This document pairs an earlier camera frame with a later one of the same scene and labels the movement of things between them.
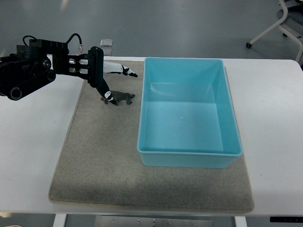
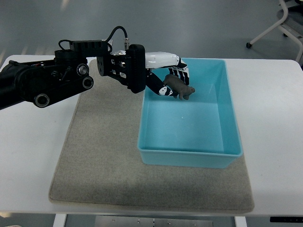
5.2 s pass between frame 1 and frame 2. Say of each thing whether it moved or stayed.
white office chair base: stayed
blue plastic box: stayed
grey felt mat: stayed
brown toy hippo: moved
